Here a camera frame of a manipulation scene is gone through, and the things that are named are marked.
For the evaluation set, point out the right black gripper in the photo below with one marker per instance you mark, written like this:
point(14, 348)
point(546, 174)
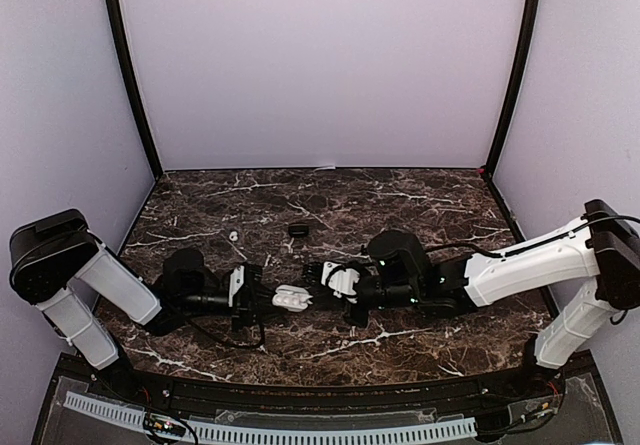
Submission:
point(359, 319)

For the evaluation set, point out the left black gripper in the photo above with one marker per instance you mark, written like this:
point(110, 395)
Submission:
point(249, 314)

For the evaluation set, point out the white earbud charging case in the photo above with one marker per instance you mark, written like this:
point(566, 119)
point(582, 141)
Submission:
point(292, 298)

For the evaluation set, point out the black charging case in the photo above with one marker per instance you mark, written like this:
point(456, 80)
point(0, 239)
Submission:
point(298, 230)

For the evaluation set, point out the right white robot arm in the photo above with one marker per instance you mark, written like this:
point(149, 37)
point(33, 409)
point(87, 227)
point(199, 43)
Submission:
point(601, 247)

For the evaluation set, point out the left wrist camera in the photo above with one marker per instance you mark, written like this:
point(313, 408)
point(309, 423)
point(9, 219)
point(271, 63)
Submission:
point(245, 282)

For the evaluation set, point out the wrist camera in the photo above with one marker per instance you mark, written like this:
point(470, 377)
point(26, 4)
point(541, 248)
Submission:
point(339, 278)
point(245, 282)

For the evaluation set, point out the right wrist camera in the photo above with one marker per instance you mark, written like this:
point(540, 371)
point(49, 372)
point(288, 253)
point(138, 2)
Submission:
point(339, 278)

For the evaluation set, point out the black front rail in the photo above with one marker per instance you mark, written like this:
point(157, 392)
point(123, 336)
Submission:
point(194, 395)

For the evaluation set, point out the white slotted cable duct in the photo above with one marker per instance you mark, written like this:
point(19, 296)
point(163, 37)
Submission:
point(256, 428)

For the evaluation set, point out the left black frame post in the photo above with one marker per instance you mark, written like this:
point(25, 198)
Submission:
point(123, 54)

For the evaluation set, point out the black frame post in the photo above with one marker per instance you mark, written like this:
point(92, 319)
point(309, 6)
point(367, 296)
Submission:
point(516, 76)
point(123, 54)

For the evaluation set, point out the right black frame post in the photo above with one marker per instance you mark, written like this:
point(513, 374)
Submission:
point(516, 76)

